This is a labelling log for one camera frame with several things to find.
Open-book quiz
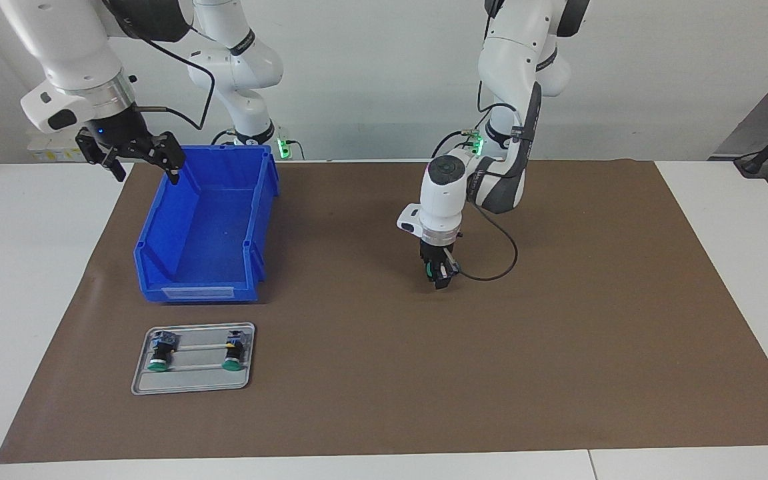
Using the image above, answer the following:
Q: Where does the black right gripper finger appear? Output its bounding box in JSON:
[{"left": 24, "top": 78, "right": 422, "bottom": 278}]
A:
[
  {"left": 151, "top": 131, "right": 187, "bottom": 186},
  {"left": 76, "top": 130, "right": 127, "bottom": 183}
]

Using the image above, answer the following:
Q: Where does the green push button black block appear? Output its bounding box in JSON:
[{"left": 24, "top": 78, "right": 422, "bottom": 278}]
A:
[{"left": 146, "top": 331, "right": 179, "bottom": 373}]

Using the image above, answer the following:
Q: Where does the green push button yellow label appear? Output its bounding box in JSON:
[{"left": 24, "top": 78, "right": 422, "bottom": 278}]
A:
[{"left": 221, "top": 330, "right": 247, "bottom": 372}]

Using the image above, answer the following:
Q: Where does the white power strip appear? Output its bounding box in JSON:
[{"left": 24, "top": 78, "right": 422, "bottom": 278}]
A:
[{"left": 27, "top": 130, "right": 86, "bottom": 163}]

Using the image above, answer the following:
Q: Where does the blue plastic storage bin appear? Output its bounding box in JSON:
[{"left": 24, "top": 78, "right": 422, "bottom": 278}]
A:
[{"left": 133, "top": 144, "right": 281, "bottom": 305}]

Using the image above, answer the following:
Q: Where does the brown table mat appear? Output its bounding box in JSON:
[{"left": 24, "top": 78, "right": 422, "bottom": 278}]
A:
[{"left": 0, "top": 159, "right": 768, "bottom": 465}]

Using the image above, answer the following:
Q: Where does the silver metal tray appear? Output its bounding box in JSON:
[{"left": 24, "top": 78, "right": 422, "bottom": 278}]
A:
[{"left": 131, "top": 322, "right": 256, "bottom": 395}]

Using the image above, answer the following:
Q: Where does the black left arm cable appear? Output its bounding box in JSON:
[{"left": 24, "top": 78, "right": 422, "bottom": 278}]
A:
[{"left": 431, "top": 80, "right": 519, "bottom": 281}]

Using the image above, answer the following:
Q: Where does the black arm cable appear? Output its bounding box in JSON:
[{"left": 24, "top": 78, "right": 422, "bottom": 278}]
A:
[
  {"left": 431, "top": 80, "right": 519, "bottom": 281},
  {"left": 107, "top": 13, "right": 217, "bottom": 133}
]

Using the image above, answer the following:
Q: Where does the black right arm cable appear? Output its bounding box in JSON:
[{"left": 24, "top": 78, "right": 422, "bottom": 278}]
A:
[{"left": 107, "top": 13, "right": 217, "bottom": 133}]

